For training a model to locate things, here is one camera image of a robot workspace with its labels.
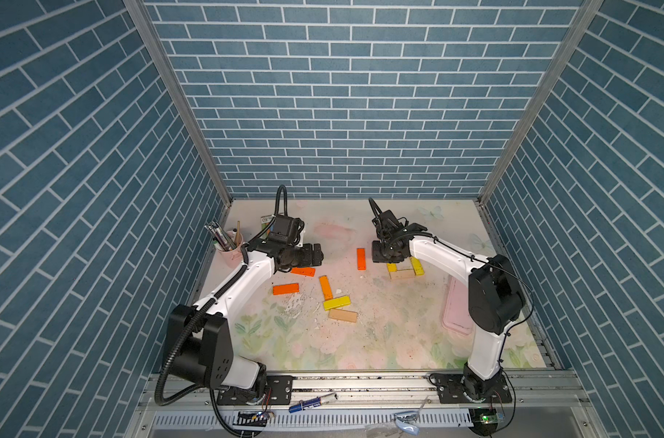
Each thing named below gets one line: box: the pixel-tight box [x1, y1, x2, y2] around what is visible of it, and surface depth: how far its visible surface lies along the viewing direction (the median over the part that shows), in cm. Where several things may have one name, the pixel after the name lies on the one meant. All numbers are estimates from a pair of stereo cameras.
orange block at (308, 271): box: [290, 266, 317, 278], surface depth 98 cm
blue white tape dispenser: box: [394, 410, 421, 436], surface depth 70 cm
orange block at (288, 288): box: [272, 282, 300, 296], surface depth 96 cm
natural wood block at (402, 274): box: [389, 269, 416, 280], surface depth 98 cm
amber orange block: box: [319, 275, 334, 302], surface depth 97 cm
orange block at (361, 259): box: [356, 248, 367, 272], surface depth 103 cm
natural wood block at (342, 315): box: [328, 308, 358, 324], surface depth 89 cm
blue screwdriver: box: [288, 392, 337, 414], surface depth 72 cm
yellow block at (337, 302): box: [322, 295, 352, 312], surface depth 92 cm
